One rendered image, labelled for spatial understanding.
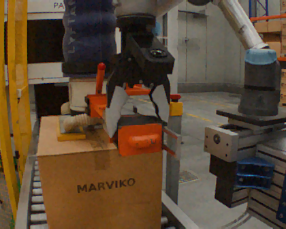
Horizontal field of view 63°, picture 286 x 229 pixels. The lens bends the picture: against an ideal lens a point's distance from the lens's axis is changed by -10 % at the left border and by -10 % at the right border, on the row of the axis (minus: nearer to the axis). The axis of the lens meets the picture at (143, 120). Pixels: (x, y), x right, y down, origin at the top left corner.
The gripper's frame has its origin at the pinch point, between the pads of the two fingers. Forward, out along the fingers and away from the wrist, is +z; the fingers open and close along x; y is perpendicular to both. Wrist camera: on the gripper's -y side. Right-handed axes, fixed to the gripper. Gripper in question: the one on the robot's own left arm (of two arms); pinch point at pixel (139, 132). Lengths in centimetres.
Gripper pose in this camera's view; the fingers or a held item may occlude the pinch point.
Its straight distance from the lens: 46.5
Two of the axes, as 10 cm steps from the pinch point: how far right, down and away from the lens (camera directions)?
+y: -3.3, -2.1, 9.2
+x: -9.4, 0.7, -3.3
